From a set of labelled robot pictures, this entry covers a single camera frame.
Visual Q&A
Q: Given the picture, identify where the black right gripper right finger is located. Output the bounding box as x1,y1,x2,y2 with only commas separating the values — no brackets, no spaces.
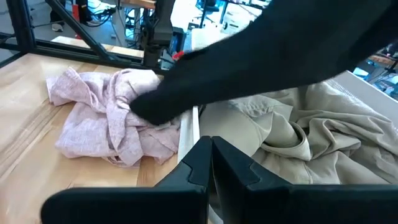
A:
212,136,398,224

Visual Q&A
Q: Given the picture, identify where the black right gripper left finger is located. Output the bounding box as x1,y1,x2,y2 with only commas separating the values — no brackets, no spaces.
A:
40,136,213,224

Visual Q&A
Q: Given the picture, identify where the khaki garment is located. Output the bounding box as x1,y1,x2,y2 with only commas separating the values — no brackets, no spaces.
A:
198,81,398,186

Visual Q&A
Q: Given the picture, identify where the pink linen shirt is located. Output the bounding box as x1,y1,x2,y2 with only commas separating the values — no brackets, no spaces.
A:
45,67,183,169

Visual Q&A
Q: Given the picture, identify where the black garment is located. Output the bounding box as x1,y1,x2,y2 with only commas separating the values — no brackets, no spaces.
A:
129,0,398,126

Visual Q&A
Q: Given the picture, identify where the white perforated laundry basket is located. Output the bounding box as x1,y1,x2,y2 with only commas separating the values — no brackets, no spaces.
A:
177,70,398,224

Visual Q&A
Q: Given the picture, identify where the black office chair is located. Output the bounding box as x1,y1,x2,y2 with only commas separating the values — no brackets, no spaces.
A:
195,0,220,29

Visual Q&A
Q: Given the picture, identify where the black aluminium table frame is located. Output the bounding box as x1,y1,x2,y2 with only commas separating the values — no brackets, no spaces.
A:
0,0,165,74

